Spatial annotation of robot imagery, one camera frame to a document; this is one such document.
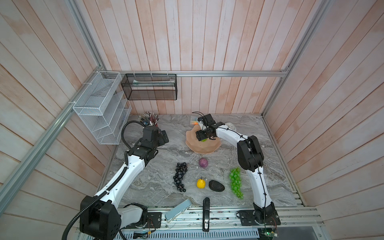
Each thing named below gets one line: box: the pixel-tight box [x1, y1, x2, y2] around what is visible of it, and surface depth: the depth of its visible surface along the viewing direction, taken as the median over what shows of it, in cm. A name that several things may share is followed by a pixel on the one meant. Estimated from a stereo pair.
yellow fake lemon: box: [196, 176, 206, 189], surface depth 83 cm
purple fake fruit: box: [198, 157, 209, 168], surface depth 92 cm
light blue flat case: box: [164, 198, 193, 223], surface depth 76 cm
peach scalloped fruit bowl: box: [185, 124, 222, 155], surface depth 103 cm
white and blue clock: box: [225, 122, 237, 131], surface depth 113 cm
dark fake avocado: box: [208, 180, 225, 192], surface depth 83 cm
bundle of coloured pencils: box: [138, 111, 160, 127], surface depth 99 cm
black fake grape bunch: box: [173, 162, 188, 193], surface depth 85 cm
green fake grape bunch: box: [229, 167, 244, 200], surface depth 83 cm
